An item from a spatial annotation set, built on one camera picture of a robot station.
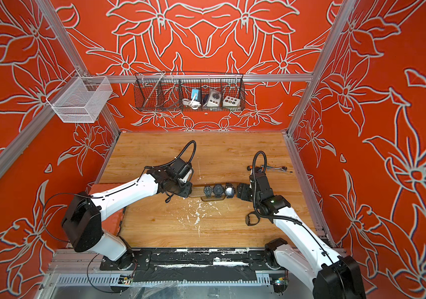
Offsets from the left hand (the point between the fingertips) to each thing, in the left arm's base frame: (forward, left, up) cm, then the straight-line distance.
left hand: (182, 184), depth 84 cm
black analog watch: (-2, -12, -2) cm, 12 cm away
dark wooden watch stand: (-2, -14, -9) cm, 17 cm away
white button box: (+39, -21, +19) cm, 49 cm away
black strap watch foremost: (-12, -31, -8) cm, 34 cm away
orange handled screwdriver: (+19, -52, -9) cm, 56 cm away
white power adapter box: (+36, -13, +22) cm, 44 cm away
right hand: (-2, -26, +4) cm, 27 cm away
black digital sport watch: (-1, -17, -2) cm, 17 cm away
